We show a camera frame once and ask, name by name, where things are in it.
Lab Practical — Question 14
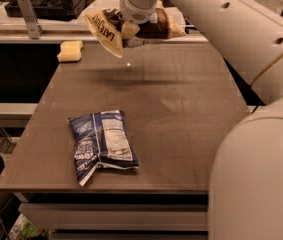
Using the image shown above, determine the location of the white drawer front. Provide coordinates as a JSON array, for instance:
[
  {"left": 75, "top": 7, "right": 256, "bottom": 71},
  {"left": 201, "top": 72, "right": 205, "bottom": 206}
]
[{"left": 20, "top": 203, "right": 208, "bottom": 232}]

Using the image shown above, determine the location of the left metal rail bracket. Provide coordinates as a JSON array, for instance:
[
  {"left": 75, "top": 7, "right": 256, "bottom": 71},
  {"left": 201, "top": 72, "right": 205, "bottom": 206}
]
[{"left": 17, "top": 0, "right": 43, "bottom": 39}]

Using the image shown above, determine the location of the blue chip bag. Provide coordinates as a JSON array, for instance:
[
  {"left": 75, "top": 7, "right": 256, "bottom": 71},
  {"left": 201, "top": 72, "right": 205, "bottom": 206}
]
[{"left": 68, "top": 110, "right": 139, "bottom": 186}]

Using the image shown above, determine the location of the brown chip bag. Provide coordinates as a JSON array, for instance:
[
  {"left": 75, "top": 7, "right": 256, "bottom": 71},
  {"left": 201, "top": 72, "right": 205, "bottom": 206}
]
[{"left": 84, "top": 7, "right": 186, "bottom": 58}]

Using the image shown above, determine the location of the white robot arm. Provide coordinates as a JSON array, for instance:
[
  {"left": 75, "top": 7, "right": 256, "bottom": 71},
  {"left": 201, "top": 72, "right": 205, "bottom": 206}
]
[{"left": 120, "top": 0, "right": 283, "bottom": 240}]

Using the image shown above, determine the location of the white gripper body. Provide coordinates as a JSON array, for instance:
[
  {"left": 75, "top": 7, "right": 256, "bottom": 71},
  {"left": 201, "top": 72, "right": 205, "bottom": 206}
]
[{"left": 120, "top": 0, "right": 157, "bottom": 24}]

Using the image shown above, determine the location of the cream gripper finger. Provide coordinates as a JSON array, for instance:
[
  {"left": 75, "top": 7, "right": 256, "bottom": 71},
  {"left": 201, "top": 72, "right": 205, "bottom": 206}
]
[{"left": 121, "top": 21, "right": 140, "bottom": 40}]

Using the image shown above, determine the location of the yellow sponge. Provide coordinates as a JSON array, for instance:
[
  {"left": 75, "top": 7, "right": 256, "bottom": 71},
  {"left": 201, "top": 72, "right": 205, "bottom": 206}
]
[{"left": 57, "top": 41, "right": 83, "bottom": 62}]

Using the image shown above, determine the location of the black tray on back desk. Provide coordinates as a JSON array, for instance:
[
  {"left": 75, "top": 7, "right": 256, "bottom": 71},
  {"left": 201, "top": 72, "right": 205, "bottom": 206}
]
[{"left": 4, "top": 0, "right": 87, "bottom": 22}]

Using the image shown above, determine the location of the green bag under table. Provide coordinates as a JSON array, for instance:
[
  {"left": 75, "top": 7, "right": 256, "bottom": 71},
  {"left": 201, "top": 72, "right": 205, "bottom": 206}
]
[{"left": 6, "top": 215, "right": 49, "bottom": 240}]

